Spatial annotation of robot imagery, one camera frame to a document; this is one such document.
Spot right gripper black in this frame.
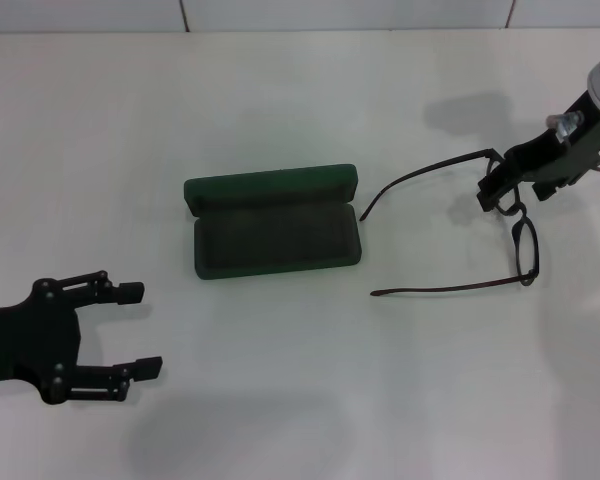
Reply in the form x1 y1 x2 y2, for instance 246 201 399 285
477 94 600 212

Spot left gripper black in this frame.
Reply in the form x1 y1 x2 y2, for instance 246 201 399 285
0 270 164 405

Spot black glasses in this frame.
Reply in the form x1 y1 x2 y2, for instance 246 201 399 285
359 148 541 297

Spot green glasses case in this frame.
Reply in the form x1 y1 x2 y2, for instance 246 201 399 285
182 162 364 282

